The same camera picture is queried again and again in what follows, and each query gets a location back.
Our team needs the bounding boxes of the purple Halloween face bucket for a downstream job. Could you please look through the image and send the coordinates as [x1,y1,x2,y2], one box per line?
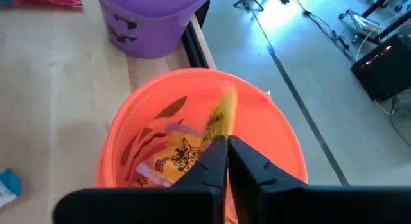
[93,0,211,60]

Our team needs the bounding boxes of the black aluminium table frame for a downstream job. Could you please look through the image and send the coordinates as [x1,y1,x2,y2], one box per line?
[181,0,211,69]

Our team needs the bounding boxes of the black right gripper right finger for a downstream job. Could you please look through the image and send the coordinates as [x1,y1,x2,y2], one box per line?
[227,135,308,224]

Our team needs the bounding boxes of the black computer case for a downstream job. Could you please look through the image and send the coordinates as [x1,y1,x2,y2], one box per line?
[350,33,411,102]

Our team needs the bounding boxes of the black desk legs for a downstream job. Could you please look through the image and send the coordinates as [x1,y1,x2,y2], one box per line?
[361,0,411,47]

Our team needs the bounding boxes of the metal stand base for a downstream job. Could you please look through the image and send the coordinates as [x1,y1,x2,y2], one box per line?
[338,8,386,45]

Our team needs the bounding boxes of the black floor cable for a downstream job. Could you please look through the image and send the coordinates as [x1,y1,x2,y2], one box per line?
[292,0,357,63]

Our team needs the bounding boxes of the yellow Sour Patch candy bag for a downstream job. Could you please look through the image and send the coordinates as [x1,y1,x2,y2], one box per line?
[133,123,206,189]
[197,86,239,154]

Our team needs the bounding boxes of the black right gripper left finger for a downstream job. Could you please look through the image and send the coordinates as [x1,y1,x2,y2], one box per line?
[171,136,229,224]

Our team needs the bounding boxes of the orange pumpkin face bucket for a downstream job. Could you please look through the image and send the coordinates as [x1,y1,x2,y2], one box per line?
[95,67,308,224]

